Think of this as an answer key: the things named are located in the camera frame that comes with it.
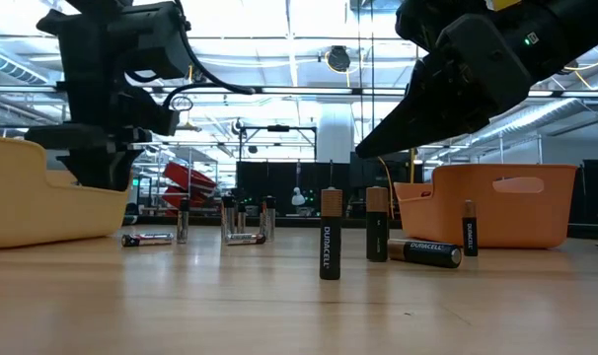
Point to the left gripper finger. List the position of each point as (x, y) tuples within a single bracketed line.
[(119, 167), (89, 167)]

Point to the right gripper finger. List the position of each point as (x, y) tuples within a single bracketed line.
[(417, 93), (437, 125)]

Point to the yellow plastic bin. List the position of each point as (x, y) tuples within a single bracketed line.
[(22, 207)]

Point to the black copper Duracell battery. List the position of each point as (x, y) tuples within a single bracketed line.
[(377, 227), (427, 253), (331, 236), (470, 232)]

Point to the orange plastic bin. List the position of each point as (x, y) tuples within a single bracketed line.
[(516, 217)]

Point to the red storage bin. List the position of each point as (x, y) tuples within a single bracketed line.
[(173, 197), (189, 177)]

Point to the white pillar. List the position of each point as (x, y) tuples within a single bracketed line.
[(334, 133)]

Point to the white lamp-shaped object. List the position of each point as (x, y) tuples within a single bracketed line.
[(298, 197)]

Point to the black partition panel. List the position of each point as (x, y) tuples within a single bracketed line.
[(279, 182)]

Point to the black cabinet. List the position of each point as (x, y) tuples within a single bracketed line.
[(597, 192)]

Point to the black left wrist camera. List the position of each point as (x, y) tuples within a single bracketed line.
[(148, 116)]

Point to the silver air duct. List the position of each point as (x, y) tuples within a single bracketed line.
[(8, 64), (541, 116)]

